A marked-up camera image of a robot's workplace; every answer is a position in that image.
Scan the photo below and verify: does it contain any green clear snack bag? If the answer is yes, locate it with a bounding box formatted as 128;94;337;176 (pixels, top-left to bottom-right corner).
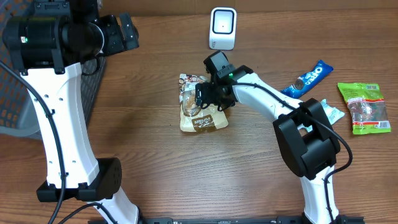
338;83;392;135

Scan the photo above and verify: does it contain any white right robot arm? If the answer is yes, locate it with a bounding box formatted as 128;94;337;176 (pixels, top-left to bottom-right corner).
195;50;340;223

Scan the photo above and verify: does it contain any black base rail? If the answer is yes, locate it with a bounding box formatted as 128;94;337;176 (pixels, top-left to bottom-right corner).
88;216;365;224

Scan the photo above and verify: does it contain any light teal snack packet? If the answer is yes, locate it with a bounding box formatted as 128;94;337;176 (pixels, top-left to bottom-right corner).
303;98;346;133

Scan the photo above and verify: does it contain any beige paper snack bag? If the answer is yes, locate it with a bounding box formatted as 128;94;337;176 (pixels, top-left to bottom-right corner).
178;73;228;133

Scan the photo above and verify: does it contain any white barcode scanner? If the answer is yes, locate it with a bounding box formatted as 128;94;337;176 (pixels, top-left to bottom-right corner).
209;7;237;50

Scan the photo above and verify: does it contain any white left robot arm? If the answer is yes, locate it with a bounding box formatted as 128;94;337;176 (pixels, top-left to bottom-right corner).
2;1;140;223

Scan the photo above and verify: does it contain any grey plastic mesh basket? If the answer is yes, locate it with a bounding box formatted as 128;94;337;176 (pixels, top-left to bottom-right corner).
1;0;106;140

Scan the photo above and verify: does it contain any blue snack packet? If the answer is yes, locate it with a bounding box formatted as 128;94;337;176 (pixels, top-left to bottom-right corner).
280;60;333;99

